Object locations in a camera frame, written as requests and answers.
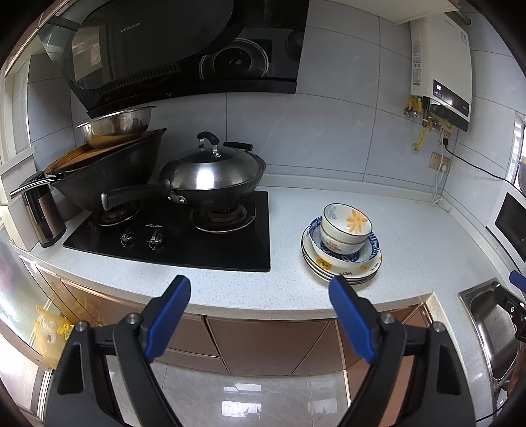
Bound black wok with ribbed handle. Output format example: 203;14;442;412
101;142;267;211

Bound large black wok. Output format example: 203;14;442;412
10;128;168;212

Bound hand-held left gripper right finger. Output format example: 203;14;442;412
328;274;477;427

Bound white yellow bear plate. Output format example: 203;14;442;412
302;225;383;280
304;250;379;285

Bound steel kettle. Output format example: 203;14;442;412
20;185;67;248

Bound white wall water heater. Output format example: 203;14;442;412
410;17;473;133

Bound stainless steel mixing bowl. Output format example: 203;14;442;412
76;105;157;149

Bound wooden board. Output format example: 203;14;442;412
43;128;167;173

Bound black power cable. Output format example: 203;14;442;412
444;142;518;182

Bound small white flower bowl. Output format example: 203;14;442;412
320;229;371;254
323;203;373;237

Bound white mandala pattern plate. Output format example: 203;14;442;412
303;246;381;282

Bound beige wall cabinet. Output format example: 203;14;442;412
378;0;471;25

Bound white power cable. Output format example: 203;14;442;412
431;166;451;211

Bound white microwave oven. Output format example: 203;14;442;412
486;181;526;263

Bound yellow plastic bag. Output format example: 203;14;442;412
35;306;75;370

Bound beige wall socket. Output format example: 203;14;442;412
429;152;453;171

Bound brass pipe fittings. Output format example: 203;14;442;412
403;96;453;134

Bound black glass gas stove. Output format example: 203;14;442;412
62;190;272;272

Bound blue and white patterned bowl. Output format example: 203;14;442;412
308;216;381;263

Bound black range hood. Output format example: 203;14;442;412
39;0;311;120

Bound stainless steel wok lid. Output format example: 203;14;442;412
160;131;261;191

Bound person's right forearm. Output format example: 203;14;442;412
507;361;526;395

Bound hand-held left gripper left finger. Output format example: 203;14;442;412
43;274;192;427

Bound stainless steel sink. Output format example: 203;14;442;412
457;278;520;380

